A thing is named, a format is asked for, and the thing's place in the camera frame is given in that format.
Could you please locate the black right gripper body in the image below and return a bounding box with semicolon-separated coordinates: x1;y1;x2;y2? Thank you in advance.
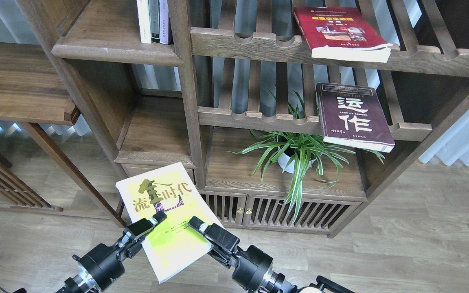
202;224;274;292

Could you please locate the dark wooden bookshelf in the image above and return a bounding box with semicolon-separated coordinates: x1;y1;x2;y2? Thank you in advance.
17;0;469;237

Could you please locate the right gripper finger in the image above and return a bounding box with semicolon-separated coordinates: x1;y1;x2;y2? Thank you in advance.
188;216;208;235

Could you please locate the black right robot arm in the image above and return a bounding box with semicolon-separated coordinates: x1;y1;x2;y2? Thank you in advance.
188;216;351;293

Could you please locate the white plant pot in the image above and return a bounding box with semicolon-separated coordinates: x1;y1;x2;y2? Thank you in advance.
277;137;316;175

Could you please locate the dark green upright book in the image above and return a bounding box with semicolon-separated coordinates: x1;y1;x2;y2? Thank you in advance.
148;0;160;43

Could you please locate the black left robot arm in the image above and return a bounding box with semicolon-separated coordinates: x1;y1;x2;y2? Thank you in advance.
58;211;167;293

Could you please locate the dark brown book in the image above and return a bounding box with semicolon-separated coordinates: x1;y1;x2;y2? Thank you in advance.
316;83;396;153

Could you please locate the green spider plant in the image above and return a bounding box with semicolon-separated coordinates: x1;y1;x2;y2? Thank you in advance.
240;83;395;220

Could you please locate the yellow green book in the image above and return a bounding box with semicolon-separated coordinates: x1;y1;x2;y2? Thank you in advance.
116;162;220;282

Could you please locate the white upright book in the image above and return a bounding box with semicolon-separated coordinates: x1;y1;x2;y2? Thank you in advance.
136;0;151;44

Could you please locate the wooden side table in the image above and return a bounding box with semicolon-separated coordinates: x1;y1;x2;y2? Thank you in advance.
0;42;125;227

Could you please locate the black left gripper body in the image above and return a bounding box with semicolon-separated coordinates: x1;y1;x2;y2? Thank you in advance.
72;219;154;291

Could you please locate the red book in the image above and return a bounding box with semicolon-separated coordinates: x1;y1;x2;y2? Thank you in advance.
293;6;392;63

